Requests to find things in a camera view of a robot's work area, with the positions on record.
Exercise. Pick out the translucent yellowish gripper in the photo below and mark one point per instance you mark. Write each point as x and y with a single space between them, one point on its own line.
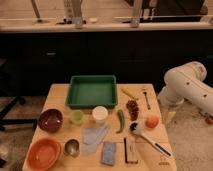
167 115

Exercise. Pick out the silver fork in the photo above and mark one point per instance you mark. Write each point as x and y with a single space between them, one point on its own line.
146 98

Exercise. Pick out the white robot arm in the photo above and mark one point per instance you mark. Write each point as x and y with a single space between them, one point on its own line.
185 82

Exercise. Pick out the purple bowl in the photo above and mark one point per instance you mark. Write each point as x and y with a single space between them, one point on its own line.
50 120

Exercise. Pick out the orange bowl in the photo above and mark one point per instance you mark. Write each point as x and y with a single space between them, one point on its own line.
43 154

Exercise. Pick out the orange peach fruit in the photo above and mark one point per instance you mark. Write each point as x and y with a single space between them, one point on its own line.
152 121

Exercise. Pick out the bunch of dark grapes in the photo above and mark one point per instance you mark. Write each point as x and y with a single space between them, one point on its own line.
133 109

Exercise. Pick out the wooden brush block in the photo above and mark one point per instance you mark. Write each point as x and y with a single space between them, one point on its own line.
130 151

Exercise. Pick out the white cup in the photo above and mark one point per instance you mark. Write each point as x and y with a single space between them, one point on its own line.
100 114

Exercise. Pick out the blue sponge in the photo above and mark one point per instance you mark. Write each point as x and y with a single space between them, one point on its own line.
108 153

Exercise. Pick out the light blue cloth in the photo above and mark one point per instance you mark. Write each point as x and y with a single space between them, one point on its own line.
92 137

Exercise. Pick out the green plastic tray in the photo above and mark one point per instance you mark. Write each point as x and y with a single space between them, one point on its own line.
89 91

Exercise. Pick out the green plastic cup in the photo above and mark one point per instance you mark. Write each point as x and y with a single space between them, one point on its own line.
77 117

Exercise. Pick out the small metal cup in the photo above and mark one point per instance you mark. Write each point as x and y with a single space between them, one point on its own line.
71 148

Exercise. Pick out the white spoon blue handle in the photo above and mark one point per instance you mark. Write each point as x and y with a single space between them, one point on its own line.
136 130

